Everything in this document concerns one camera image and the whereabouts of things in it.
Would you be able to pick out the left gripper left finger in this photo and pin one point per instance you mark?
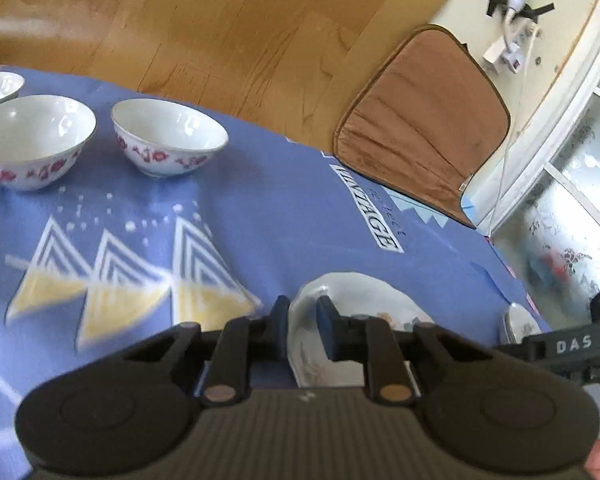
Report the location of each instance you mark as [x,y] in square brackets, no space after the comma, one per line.
[232,351]

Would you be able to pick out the white power strip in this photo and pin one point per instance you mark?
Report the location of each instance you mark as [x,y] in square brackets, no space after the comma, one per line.
[513,56]

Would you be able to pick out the frosted floral glass door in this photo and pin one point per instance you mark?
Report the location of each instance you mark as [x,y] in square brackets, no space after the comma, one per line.
[552,238]

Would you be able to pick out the blue patterned tablecloth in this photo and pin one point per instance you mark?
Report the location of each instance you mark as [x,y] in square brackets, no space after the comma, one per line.
[107,256]

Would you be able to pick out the small floral plate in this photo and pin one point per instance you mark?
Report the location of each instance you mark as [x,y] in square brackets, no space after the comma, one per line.
[517,324]

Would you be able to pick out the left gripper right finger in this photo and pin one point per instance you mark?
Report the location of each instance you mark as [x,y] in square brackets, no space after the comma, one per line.
[370,342]

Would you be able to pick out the large floral plate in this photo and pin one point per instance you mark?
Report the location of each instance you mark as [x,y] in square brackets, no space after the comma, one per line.
[353,294]

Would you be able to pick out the brown seat cushion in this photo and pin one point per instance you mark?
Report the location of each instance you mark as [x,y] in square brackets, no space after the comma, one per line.
[425,123]

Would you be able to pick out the wood pattern vinyl sheet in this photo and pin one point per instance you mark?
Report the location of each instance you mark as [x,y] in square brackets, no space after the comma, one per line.
[292,66]

